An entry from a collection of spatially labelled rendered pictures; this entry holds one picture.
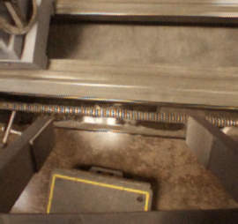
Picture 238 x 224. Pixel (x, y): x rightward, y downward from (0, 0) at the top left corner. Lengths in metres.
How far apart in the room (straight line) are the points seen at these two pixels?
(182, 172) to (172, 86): 1.03
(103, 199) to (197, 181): 0.78
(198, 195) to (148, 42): 1.26
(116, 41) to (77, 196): 1.00
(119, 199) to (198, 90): 0.88
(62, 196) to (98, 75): 0.92
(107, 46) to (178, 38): 0.33
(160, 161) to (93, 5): 1.22
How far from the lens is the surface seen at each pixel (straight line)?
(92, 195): 1.30
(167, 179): 1.58
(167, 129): 1.11
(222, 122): 0.84
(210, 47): 0.91
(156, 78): 0.69
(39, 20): 0.77
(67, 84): 0.72
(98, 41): 0.89
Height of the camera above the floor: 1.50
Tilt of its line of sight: 82 degrees down
